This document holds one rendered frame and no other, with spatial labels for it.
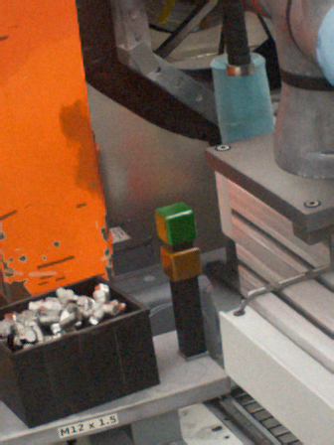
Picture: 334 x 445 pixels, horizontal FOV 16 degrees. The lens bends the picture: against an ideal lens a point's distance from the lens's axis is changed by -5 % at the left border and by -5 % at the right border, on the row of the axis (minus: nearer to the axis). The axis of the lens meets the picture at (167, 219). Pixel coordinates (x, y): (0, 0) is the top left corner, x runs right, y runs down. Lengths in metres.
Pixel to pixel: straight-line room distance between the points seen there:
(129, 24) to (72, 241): 0.43
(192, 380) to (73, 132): 0.36
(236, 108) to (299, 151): 0.75
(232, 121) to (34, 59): 0.45
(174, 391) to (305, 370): 0.56
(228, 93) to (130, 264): 0.36
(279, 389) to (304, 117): 0.27
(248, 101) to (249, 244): 0.59
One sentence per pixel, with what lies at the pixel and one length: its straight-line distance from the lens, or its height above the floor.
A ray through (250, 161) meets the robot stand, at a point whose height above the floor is 0.82.
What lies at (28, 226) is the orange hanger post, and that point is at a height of 0.63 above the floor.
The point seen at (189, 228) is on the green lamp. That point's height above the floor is 0.64.
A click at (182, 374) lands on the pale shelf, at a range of 1.59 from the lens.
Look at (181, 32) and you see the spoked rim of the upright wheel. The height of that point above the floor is 0.75.
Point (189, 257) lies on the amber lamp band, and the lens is 1.56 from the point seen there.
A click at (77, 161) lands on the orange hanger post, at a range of 1.64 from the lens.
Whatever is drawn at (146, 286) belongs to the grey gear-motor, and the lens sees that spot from 1.96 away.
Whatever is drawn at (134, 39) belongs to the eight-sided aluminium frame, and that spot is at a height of 0.78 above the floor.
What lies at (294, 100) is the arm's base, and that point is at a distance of 1.16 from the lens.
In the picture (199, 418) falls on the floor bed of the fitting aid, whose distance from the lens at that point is 2.19.
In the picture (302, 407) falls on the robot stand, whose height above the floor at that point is 0.70.
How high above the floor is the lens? 1.23
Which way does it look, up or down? 22 degrees down
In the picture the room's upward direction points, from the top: 8 degrees counter-clockwise
